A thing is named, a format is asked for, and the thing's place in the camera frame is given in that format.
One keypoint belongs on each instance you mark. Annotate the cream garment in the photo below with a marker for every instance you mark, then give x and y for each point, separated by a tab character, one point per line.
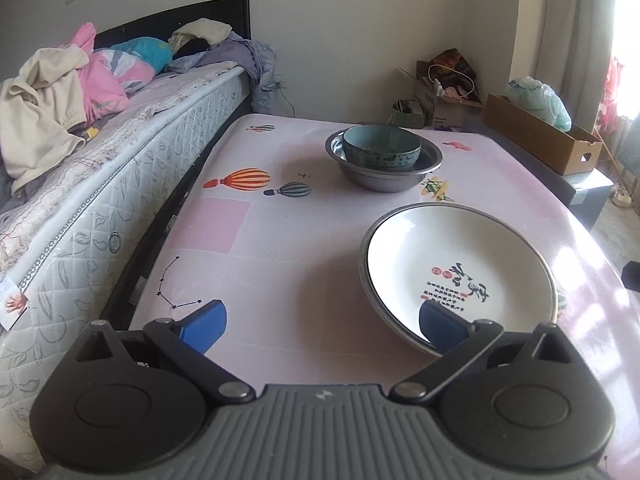
35	105

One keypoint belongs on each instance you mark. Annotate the pale green plastic bag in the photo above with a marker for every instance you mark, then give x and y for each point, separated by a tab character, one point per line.
540	100

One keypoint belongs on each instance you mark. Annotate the long cardboard box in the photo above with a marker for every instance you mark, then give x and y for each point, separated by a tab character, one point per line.
550	140

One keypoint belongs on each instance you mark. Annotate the teal pillow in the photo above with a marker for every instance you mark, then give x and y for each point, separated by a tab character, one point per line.
142	52

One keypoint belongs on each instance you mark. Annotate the white quilted mattress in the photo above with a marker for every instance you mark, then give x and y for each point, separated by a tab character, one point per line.
100	210

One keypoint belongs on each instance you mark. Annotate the mattress tag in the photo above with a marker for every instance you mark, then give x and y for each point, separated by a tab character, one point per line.
12	305

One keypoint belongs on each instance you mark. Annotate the pink hanging garment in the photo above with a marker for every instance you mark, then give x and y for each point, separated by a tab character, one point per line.
611	95

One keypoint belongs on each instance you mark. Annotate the pink blanket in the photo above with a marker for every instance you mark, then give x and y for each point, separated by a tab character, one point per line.
105	85

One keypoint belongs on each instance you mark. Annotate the teal ceramic bowl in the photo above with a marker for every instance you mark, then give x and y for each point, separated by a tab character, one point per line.
380	152

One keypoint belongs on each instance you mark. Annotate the dark grey cabinet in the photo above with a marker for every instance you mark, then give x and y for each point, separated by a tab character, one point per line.
590	195

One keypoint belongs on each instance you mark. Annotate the brown paper bag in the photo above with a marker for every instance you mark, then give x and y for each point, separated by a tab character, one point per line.
452	67

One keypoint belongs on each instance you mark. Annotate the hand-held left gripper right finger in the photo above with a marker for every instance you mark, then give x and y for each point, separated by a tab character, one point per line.
440	327

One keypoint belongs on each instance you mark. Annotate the large steel bowl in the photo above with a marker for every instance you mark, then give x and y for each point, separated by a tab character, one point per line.
380	180

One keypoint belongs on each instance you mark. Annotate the cream folded cloth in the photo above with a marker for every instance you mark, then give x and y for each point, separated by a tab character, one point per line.
205	30

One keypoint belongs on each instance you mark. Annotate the cardboard box with clutter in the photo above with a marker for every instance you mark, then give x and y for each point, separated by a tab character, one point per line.
450	110

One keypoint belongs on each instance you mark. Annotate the beige curtain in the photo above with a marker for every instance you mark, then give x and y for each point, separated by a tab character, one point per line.
565	20

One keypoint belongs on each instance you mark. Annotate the white printed plate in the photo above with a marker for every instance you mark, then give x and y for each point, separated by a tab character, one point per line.
450	250

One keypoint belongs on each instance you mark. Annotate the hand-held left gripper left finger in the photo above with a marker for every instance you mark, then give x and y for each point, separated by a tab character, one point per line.
207	325

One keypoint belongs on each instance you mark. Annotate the pink printed tablecloth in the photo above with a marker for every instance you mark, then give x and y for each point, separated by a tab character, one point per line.
300	260

